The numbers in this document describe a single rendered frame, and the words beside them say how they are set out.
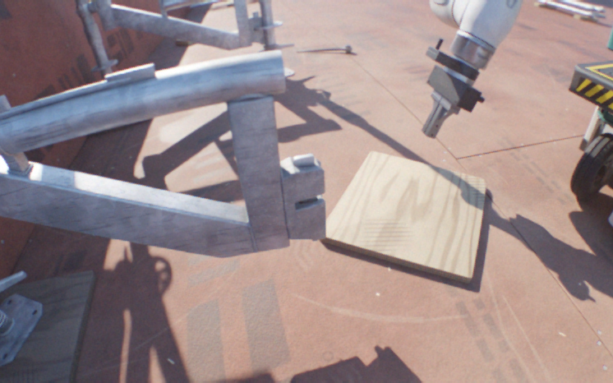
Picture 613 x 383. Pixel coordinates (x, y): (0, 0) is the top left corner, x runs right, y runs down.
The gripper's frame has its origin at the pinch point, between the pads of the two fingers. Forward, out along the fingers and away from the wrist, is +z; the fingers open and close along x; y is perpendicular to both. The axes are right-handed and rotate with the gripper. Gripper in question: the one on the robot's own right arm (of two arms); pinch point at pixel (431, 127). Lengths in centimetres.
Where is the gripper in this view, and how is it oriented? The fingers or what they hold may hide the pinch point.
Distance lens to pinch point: 77.4
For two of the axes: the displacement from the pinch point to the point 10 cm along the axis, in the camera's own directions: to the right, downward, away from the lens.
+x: -2.4, -6.4, 7.3
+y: 9.0, 1.3, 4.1
